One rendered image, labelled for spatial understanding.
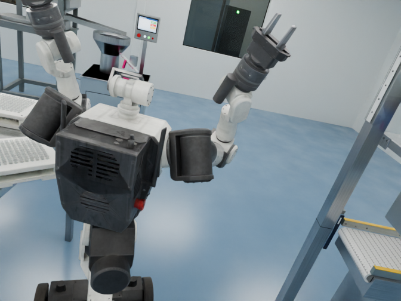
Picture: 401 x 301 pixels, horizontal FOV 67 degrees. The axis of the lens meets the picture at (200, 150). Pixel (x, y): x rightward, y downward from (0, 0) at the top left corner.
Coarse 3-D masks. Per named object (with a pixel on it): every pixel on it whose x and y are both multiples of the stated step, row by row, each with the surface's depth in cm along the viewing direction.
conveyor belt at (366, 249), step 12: (348, 228) 133; (348, 240) 126; (360, 240) 127; (372, 240) 129; (384, 240) 131; (396, 240) 133; (348, 252) 124; (360, 252) 120; (372, 252) 121; (384, 252) 123; (396, 252) 125; (360, 264) 115; (372, 264) 115; (384, 264) 116; (396, 264) 118
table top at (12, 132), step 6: (0, 126) 144; (0, 132) 139; (6, 132) 140; (12, 132) 141; (18, 132) 143; (0, 138) 134; (6, 138) 136; (12, 186) 112; (0, 192) 106; (6, 192) 109
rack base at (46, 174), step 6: (18, 174) 111; (24, 174) 112; (30, 174) 113; (36, 174) 113; (42, 174) 114; (48, 174) 115; (54, 174) 117; (0, 180) 106; (6, 180) 106; (12, 180) 107; (18, 180) 109; (24, 180) 110; (30, 180) 112; (42, 180) 115; (0, 186) 105; (6, 186) 107
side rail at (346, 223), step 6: (342, 222) 133; (348, 222) 132; (354, 222) 132; (360, 228) 133; (366, 228) 133; (372, 228) 133; (378, 228) 133; (384, 234) 134; (390, 234) 134; (396, 234) 134
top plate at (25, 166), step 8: (8, 152) 114; (48, 152) 120; (0, 160) 108; (24, 160) 112; (40, 160) 114; (48, 160) 115; (0, 168) 104; (8, 168) 105; (16, 168) 106; (24, 168) 108; (32, 168) 110; (40, 168) 112
